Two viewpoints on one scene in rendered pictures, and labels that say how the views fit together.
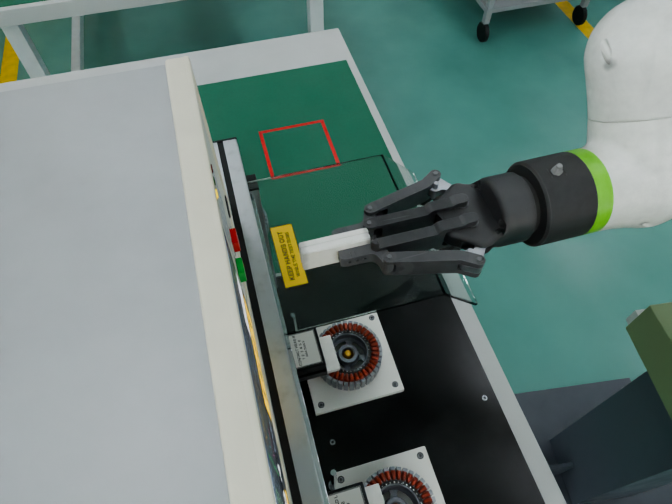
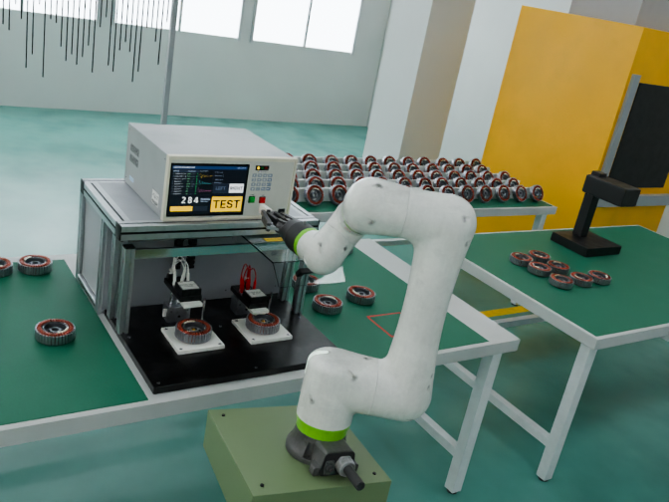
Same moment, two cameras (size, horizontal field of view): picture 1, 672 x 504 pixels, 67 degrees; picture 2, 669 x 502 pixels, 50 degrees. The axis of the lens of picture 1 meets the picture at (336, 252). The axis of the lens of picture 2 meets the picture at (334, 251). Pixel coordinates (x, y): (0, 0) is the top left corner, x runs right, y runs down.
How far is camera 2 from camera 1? 2.06 m
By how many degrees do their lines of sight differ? 61
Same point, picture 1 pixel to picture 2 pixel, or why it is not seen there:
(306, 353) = (254, 294)
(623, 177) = (309, 233)
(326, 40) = (502, 335)
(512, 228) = (283, 227)
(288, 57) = (472, 321)
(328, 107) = not seen: hidden behind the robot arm
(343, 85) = (462, 339)
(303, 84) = (451, 326)
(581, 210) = (294, 232)
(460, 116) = not seen: outside the picture
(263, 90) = not seen: hidden behind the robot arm
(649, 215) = (303, 251)
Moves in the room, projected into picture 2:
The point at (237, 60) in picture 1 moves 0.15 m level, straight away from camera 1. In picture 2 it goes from (454, 305) to (482, 302)
